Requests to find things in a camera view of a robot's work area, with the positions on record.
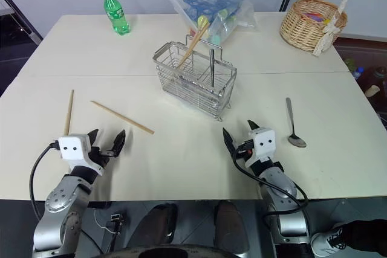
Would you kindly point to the green plastic soda bottle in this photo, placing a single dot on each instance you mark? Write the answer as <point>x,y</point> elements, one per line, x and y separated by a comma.
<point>116,13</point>

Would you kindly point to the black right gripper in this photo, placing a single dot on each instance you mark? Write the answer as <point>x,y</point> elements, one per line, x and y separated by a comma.
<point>243,148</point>

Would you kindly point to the black metal frame pole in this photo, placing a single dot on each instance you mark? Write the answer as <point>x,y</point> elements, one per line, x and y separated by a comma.
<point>21,10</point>

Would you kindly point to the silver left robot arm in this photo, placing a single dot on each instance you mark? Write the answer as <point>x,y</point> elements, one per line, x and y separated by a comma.
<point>57,200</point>

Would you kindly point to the black trouser leg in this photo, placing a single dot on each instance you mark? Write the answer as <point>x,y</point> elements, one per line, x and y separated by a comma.
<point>366,235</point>

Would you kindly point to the colourful plastic pieces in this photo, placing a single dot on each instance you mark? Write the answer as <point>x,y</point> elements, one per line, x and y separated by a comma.
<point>314,17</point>

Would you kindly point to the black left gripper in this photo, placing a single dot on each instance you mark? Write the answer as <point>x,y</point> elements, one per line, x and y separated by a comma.
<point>99,156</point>

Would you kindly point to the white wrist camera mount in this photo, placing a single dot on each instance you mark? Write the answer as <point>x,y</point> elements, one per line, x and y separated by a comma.
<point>72,147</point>
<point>263,143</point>

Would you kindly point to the wooden spoon in basket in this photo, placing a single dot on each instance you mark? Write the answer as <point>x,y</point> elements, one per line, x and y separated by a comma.
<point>196,42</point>

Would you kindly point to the metal spoon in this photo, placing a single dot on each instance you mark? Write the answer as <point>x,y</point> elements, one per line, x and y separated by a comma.
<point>297,141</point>

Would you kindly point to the wooden chopstick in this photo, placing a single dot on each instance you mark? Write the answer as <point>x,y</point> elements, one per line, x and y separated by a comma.
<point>121,117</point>
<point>69,113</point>
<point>191,47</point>

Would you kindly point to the cork coloured stopper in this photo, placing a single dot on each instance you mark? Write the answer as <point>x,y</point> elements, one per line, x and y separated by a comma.
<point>372,90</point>

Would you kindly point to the bottle with blue cap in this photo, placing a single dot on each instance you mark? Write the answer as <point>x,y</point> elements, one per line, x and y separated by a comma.
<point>358,73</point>

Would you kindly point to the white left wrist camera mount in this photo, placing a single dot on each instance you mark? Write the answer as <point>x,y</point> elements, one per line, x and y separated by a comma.
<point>72,147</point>

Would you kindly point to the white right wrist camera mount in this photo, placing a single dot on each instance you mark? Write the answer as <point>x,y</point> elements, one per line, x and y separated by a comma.
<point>263,143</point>

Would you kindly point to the white sneaker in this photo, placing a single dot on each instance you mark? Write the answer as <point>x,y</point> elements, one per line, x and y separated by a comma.
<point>326,240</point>

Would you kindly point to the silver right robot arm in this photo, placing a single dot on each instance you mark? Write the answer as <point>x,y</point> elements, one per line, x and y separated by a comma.
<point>278,185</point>

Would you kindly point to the small black connector box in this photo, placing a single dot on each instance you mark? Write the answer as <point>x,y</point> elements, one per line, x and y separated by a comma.
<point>117,221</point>

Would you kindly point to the clear plastic bag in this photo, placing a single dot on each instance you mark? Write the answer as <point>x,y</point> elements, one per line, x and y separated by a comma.
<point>239,13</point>

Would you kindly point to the tube with green cap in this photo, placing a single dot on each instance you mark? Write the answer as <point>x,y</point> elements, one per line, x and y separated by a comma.
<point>202,20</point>

